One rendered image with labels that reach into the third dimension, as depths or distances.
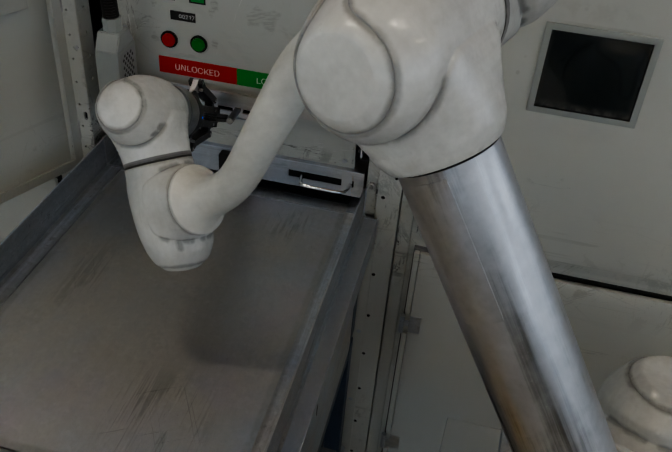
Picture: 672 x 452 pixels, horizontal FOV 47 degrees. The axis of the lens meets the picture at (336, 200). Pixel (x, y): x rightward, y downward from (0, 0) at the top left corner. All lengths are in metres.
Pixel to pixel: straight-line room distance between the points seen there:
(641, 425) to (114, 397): 0.73
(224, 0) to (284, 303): 0.56
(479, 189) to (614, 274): 0.93
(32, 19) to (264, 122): 0.71
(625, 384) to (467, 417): 0.90
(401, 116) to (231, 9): 0.90
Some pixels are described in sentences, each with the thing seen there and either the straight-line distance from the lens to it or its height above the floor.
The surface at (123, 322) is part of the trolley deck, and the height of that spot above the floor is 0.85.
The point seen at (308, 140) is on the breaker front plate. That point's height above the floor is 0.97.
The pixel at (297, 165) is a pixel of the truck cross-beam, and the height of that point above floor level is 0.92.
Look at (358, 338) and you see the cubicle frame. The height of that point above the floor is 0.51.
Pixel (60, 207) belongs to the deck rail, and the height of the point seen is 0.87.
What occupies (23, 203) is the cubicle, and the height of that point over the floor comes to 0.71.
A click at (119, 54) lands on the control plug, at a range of 1.47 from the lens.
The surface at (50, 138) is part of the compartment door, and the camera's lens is 1.68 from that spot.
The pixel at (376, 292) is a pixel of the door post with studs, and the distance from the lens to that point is 1.66.
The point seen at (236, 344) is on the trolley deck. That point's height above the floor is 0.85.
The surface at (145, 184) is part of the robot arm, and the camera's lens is 1.12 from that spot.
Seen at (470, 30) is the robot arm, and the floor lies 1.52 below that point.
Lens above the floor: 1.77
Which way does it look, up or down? 36 degrees down
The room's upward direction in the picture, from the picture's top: 5 degrees clockwise
